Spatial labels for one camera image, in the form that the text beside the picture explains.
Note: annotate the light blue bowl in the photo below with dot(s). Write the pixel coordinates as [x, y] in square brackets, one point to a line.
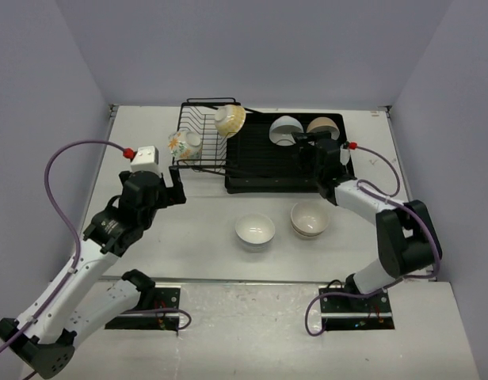
[254, 247]
[255, 229]
[280, 131]

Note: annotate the light blue bowl back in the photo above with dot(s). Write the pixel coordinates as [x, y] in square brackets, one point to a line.
[280, 131]

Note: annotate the floral orange green bowl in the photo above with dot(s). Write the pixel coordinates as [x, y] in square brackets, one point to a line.
[185, 145]

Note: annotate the beige bowl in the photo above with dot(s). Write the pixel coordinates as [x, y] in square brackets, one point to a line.
[303, 236]
[324, 124]
[309, 217]

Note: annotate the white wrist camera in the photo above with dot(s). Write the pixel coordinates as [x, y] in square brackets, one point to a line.
[146, 159]
[345, 154]

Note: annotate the light blue bowl front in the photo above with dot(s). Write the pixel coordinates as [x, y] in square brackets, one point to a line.
[254, 247]

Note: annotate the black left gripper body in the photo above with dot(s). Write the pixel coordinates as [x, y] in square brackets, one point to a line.
[162, 198]

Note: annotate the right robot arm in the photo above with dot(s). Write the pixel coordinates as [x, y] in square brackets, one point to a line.
[406, 238]

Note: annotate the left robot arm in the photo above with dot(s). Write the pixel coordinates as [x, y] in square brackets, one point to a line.
[47, 334]

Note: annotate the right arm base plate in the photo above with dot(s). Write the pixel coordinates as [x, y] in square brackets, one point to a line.
[354, 314]

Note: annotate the black wire dish rack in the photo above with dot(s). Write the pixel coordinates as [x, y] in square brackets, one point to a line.
[197, 114]

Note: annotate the beige bowl front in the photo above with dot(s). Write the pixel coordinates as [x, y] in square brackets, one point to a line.
[303, 236]

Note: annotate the aluminium table edge rail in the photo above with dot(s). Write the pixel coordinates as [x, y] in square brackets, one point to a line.
[113, 109]

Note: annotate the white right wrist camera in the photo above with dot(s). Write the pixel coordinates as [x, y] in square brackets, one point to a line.
[345, 154]

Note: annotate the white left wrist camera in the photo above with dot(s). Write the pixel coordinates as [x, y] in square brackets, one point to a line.
[146, 159]

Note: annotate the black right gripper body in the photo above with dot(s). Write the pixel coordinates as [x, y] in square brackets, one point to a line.
[322, 176]

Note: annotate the yellow dotted white bowl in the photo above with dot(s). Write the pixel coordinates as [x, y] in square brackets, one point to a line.
[229, 119]

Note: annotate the black drain tray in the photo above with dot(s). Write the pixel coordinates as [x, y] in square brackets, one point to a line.
[274, 168]

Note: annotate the beige bowl back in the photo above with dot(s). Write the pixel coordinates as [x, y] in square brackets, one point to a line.
[324, 124]

